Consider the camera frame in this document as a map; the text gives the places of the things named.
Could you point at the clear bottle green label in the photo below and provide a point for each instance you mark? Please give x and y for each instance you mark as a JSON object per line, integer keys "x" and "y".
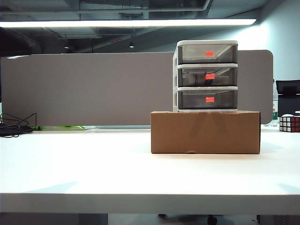
{"x": 275, "y": 107}

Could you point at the brown cardboard box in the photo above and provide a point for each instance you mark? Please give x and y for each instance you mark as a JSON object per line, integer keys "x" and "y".
{"x": 204, "y": 131}

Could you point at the long ceiling light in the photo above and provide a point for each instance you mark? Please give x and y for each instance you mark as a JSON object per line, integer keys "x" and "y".
{"x": 117, "y": 23}

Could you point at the white cleaner bottle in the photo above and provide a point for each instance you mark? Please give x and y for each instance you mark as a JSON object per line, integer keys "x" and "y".
{"x": 193, "y": 79}

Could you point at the brown desk partition panel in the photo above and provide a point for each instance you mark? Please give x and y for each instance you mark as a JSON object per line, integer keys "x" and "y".
{"x": 93, "y": 89}

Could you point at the Rubik's cube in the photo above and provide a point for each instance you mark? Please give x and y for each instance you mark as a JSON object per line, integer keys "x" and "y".
{"x": 289, "y": 123}

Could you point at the smoky drawer under cabinet lid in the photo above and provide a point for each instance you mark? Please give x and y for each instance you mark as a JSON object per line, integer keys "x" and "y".
{"x": 192, "y": 54}

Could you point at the white plastic drawer cabinet frame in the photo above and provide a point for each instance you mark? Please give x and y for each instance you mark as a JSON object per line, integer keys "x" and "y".
{"x": 175, "y": 70}

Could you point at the smoky drawer at cabinet base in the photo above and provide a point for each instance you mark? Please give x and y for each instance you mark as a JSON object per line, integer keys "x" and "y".
{"x": 192, "y": 99}

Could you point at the smoky drawer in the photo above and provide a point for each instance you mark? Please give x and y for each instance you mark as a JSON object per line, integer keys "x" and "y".
{"x": 192, "y": 54}
{"x": 192, "y": 99}
{"x": 225, "y": 77}

